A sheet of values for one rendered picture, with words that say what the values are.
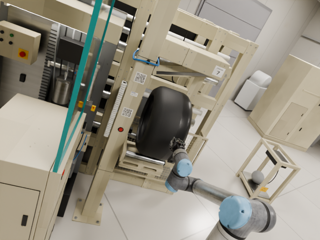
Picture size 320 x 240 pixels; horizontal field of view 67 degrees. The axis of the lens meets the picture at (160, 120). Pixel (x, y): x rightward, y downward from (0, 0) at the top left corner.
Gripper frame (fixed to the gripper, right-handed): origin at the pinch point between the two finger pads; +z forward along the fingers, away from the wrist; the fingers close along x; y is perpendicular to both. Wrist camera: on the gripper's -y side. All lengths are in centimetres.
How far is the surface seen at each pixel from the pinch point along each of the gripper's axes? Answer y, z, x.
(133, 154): -29.2, 20.6, 18.5
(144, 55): 46, 18, 37
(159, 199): -114, 82, -45
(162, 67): 38, 59, 15
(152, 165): -34.4, 19.9, 0.3
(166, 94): 25.8, 22.3, 11.7
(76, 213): -118, 40, 45
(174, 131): 6.3, 4.8, 0.5
